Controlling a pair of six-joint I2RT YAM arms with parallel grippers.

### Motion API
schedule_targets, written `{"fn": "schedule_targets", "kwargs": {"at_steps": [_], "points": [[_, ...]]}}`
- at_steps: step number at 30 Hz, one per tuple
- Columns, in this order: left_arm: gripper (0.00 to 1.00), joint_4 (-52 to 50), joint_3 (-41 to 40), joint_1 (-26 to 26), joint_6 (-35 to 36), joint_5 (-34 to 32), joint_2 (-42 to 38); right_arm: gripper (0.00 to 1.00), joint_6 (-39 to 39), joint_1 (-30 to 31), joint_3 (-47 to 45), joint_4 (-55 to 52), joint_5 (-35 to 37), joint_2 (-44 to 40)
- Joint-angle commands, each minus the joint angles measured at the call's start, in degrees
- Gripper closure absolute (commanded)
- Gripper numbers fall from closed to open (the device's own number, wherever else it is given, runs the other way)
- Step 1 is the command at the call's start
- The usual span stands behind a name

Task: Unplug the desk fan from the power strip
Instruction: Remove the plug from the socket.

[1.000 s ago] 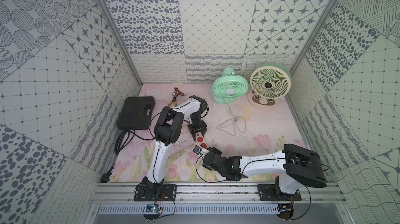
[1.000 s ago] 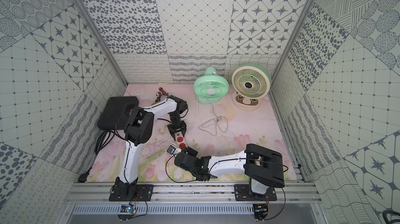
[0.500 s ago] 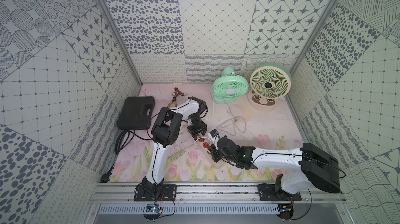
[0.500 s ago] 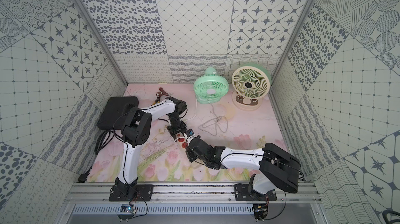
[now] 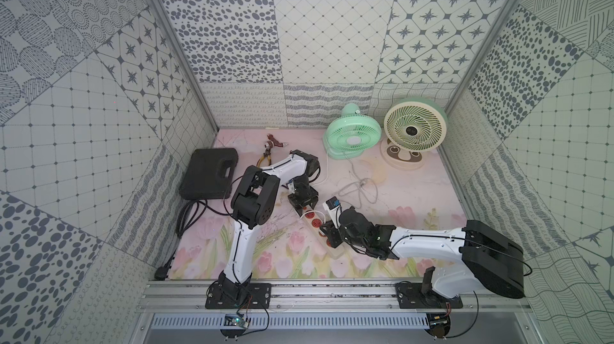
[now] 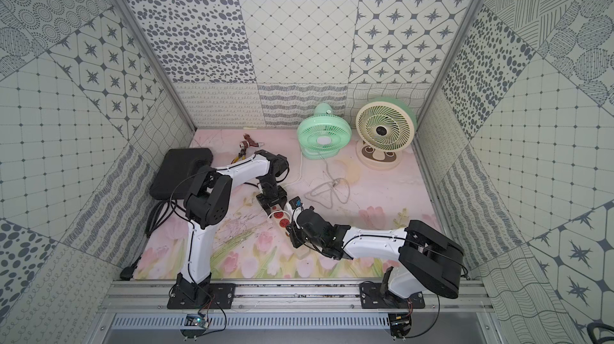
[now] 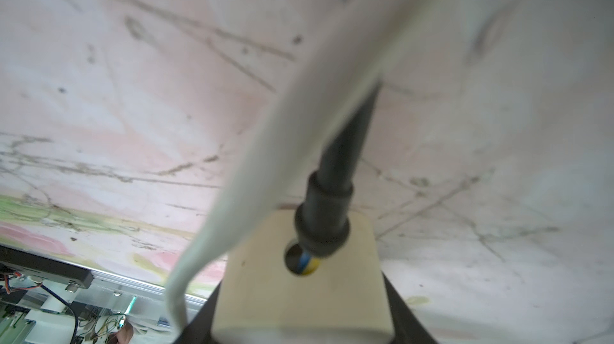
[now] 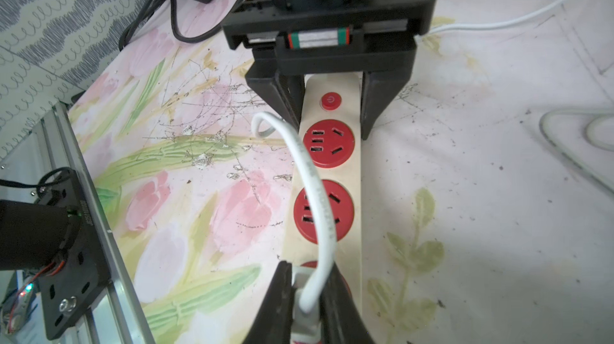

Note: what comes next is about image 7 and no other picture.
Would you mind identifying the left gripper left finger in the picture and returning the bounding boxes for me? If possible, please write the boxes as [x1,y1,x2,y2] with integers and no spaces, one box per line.
[174,283,222,344]

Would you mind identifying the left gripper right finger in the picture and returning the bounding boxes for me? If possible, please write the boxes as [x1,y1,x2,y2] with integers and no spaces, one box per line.
[382,275,438,344]

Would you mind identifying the cream power strip red sockets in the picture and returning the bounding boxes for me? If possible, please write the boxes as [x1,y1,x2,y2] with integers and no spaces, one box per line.
[212,211,394,343]

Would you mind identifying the white fan cable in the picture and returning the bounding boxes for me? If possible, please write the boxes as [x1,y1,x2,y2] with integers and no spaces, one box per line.
[164,0,481,333]

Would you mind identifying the black power strip cable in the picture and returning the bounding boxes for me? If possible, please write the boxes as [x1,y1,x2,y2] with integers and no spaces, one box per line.
[284,0,385,276]

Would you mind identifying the aluminium rail frame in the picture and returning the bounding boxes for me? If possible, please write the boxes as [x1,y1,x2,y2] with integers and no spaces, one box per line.
[1,245,207,343]

